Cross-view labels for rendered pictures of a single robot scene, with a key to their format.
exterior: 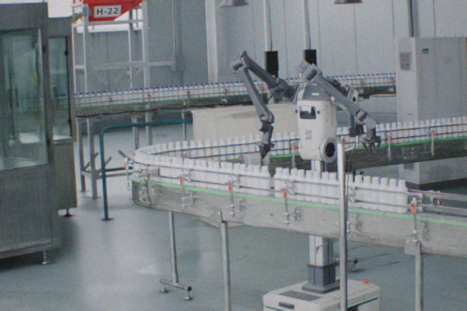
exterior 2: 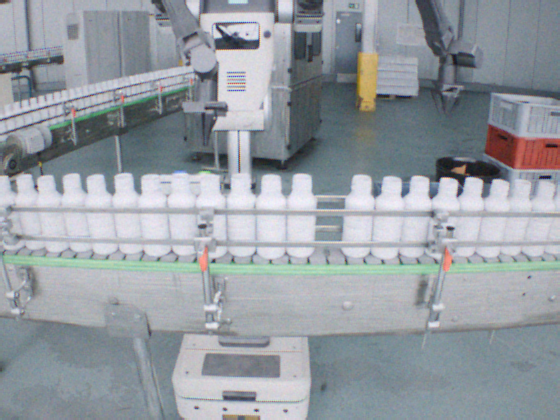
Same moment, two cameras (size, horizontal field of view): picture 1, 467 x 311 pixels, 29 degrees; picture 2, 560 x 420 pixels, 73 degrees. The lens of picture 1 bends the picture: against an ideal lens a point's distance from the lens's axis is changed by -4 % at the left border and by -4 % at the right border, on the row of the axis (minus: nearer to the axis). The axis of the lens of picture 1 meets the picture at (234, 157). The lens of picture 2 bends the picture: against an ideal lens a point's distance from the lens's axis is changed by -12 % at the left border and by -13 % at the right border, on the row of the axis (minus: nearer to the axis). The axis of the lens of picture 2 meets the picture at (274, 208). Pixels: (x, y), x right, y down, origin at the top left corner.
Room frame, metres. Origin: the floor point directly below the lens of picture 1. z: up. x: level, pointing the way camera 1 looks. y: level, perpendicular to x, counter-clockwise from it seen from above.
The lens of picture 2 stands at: (4.85, 0.45, 1.44)
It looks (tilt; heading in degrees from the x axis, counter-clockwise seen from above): 23 degrees down; 312
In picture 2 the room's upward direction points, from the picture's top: straight up
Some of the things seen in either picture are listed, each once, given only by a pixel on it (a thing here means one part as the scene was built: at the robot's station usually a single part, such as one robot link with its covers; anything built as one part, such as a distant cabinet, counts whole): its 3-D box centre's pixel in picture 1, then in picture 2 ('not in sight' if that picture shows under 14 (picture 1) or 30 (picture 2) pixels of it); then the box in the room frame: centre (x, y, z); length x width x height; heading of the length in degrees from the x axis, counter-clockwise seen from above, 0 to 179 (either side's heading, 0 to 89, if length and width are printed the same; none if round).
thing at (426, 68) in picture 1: (432, 110); (92, 70); (11.36, -2.50, 0.96); 0.82 x 0.50 x 1.91; 114
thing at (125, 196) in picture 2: (224, 175); (128, 213); (5.61, 0.06, 1.08); 0.06 x 0.06 x 0.17
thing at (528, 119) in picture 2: not in sight; (537, 115); (5.31, -2.80, 1.00); 0.61 x 0.41 x 0.22; 49
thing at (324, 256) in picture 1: (321, 255); not in sight; (5.91, -0.54, 0.49); 0.13 x 0.13 x 0.40; 41
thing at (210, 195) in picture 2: (243, 178); (211, 216); (5.48, -0.05, 1.08); 0.06 x 0.06 x 0.17
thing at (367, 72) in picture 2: not in sight; (366, 81); (9.17, -6.93, 0.55); 0.40 x 0.40 x 1.10; 42
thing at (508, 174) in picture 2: not in sight; (527, 175); (5.31, -2.80, 0.55); 0.61 x 0.41 x 0.22; 49
